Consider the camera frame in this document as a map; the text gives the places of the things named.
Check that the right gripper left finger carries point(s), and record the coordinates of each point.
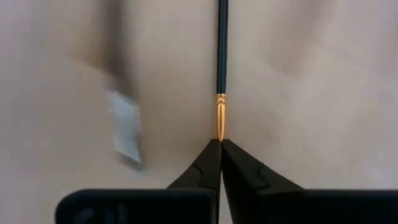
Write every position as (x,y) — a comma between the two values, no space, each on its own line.
(155,207)

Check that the black gold-ferrule paintbrush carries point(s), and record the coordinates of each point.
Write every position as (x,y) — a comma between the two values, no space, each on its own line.
(222,46)

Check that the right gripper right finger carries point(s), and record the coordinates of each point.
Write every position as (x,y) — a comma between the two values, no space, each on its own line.
(280,207)

